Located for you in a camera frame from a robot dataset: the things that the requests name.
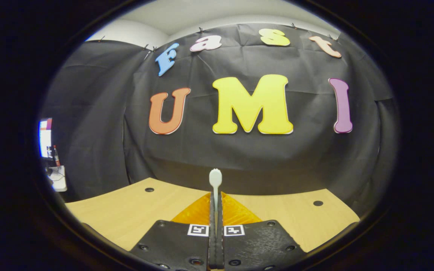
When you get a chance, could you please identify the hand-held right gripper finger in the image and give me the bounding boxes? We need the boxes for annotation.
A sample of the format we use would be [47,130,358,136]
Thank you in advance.
[217,192,308,271]
[130,192,216,271]

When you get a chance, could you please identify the pale green toothbrush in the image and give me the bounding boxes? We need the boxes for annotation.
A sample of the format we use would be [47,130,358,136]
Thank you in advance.
[209,169,223,236]

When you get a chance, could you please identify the wooden desktop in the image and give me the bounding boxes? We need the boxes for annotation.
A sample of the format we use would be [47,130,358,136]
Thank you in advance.
[66,178,361,253]

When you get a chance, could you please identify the black backdrop cloth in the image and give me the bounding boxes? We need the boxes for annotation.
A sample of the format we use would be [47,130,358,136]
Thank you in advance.
[40,23,400,204]

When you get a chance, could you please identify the white side table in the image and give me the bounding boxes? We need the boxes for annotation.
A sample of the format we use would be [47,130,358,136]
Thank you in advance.
[46,165,68,192]

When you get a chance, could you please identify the bright monitor screen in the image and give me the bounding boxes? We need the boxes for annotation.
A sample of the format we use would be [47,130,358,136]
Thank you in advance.
[38,118,53,158]

